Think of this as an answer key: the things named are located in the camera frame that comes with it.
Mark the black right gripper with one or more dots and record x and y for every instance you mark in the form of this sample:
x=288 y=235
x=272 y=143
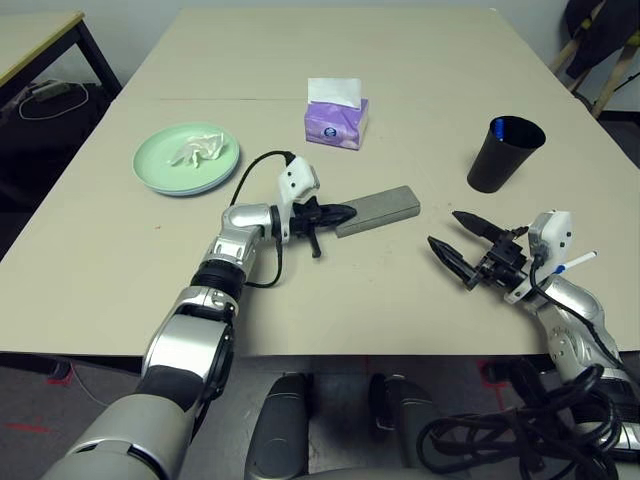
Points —
x=500 y=260

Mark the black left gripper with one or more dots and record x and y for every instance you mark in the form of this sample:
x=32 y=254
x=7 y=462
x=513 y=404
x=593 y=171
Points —
x=305 y=220

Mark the grey glasses case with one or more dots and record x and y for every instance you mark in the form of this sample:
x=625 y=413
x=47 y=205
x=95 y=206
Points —
x=385 y=207

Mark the white marker blue cap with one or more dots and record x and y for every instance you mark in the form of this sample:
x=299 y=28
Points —
x=580 y=261

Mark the white tissue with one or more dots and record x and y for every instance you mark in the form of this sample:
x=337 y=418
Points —
x=200 y=147

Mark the green plastic plate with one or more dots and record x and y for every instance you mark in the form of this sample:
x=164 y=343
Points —
x=160 y=150

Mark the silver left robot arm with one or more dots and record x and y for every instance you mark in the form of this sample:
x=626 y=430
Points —
x=240 y=220

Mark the black plastic cup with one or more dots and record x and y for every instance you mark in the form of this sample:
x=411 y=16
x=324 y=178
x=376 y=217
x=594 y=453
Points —
x=495 y=170

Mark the purple tissue pack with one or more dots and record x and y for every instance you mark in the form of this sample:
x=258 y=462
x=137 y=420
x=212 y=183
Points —
x=330 y=127

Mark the black table foot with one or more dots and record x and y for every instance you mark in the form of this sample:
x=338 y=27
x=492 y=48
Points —
x=495 y=374
x=61 y=370

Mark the blue plastic plate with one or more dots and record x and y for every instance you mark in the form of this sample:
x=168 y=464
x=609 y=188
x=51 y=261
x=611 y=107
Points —
x=192 y=194

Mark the wooden stool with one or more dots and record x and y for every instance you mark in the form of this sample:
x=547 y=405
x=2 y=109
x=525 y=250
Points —
x=612 y=85

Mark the robot left leg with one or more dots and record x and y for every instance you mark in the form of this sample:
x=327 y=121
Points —
x=280 y=425

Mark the black jacket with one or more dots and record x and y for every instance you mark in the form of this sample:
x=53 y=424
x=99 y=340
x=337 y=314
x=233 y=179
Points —
x=595 y=35

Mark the yellow green cushion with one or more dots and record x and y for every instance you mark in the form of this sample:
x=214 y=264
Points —
x=634 y=44

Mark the grey power adapter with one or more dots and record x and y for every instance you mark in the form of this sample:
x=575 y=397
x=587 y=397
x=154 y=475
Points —
x=50 y=90

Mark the beige side table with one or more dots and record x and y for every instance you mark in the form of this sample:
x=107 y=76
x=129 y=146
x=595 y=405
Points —
x=30 y=40

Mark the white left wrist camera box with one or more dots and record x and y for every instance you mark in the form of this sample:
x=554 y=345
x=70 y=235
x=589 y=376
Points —
x=295 y=180

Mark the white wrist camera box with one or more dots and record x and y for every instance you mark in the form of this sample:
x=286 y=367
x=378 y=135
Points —
x=295 y=180
x=550 y=235

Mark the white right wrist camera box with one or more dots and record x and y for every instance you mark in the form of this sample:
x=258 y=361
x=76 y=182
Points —
x=550 y=235

